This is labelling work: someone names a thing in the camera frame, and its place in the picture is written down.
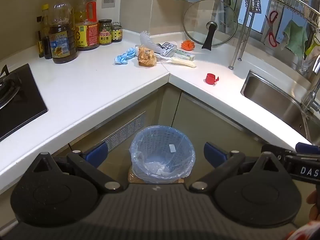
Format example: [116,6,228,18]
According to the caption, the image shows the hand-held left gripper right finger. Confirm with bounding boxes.
[188,142,285,193]

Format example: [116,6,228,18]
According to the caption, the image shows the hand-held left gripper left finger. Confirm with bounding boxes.
[31,141,129,193]

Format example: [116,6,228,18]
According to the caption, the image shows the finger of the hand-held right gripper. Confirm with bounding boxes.
[261,144,297,167]
[295,142,320,155]

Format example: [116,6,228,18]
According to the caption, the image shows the trash bin with blue liner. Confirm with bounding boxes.
[129,125,196,183]

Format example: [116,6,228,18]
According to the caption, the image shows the white green medicine box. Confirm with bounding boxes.
[172,51,196,62]

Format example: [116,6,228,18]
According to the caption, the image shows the orange mesh scrubber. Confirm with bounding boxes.
[181,39,196,51]

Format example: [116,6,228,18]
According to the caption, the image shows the person's right hand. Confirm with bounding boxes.
[305,184,320,207]

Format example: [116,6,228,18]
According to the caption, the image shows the beige kitchen cabinet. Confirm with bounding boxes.
[67,82,265,183]

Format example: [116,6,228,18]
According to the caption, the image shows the chrome faucet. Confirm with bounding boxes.
[300,79,320,143]

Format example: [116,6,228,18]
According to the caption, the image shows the stainless steel sink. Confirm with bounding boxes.
[240,70,320,146]

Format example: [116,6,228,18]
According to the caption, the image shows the red white patterned clothing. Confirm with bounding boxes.
[286,219,320,240]

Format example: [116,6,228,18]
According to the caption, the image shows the red small cup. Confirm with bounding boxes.
[204,73,221,86]

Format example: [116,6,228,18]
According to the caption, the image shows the black gas stove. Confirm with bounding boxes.
[0,64,48,141]

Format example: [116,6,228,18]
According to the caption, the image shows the blue crumpled glove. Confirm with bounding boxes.
[114,47,137,65]

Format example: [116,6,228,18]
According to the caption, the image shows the yellow green cloth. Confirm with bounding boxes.
[304,34,318,56]

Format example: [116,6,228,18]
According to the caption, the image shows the crumpled brown paper bag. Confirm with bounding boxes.
[137,45,157,68]

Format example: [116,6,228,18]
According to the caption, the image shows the dark soy sauce bottle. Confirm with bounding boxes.
[48,0,77,64]

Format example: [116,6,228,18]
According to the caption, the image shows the white box black print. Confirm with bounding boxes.
[157,42,177,58]

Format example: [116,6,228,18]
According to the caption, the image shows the large sauce jar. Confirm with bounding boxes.
[98,19,113,46]

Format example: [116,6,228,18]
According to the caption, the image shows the red scissors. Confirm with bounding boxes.
[264,10,279,48]

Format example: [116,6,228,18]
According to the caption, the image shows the small dark sauce bottle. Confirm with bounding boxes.
[36,16,45,58]

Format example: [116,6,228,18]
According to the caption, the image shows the small sauce jar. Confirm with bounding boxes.
[111,22,123,43]

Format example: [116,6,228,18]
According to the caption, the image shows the white bottle brush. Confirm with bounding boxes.
[139,31,175,62]

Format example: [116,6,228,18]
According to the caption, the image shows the stainless steel dish rack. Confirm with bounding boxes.
[228,0,320,70]

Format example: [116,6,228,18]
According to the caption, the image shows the glass pot lid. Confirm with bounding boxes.
[183,0,238,50]

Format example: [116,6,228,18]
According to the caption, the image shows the yellow oil bottle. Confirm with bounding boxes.
[41,4,52,60]

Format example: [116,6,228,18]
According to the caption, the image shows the orange handle oil bottle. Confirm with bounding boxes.
[74,0,100,51]

